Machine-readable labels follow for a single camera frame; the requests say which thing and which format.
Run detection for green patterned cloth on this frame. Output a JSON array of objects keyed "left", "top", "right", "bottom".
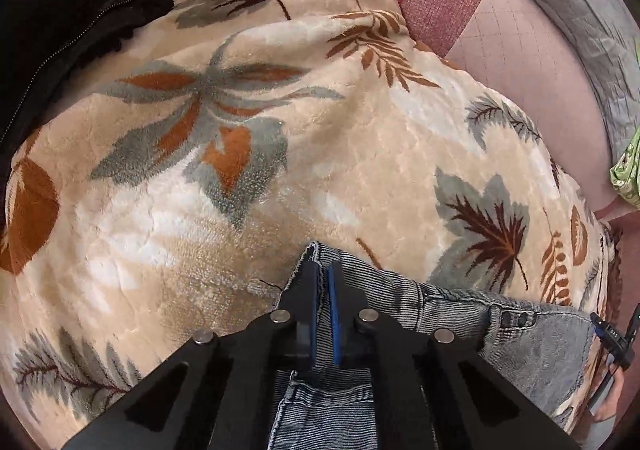
[{"left": 608, "top": 127, "right": 640, "bottom": 207}]

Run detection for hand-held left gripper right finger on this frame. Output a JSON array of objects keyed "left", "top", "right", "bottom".
[{"left": 327, "top": 262, "right": 582, "bottom": 450}]

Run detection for pink and maroon sofa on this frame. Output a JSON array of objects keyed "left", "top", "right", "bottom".
[{"left": 399, "top": 0, "right": 627, "bottom": 231}]

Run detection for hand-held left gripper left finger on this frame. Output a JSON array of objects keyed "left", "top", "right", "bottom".
[{"left": 62, "top": 261, "right": 322, "bottom": 450}]

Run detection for black zip jacket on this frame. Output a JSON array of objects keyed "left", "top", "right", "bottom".
[{"left": 0, "top": 0, "right": 236, "bottom": 191}]

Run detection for grey-blue denim pants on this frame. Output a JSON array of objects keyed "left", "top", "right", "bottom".
[{"left": 267, "top": 240, "right": 598, "bottom": 450}]

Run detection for person's right hand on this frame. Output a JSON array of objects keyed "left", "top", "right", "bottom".
[{"left": 594, "top": 370, "right": 627, "bottom": 424}]

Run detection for beige leaf print blanket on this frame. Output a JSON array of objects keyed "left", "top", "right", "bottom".
[{"left": 0, "top": 0, "right": 622, "bottom": 450}]

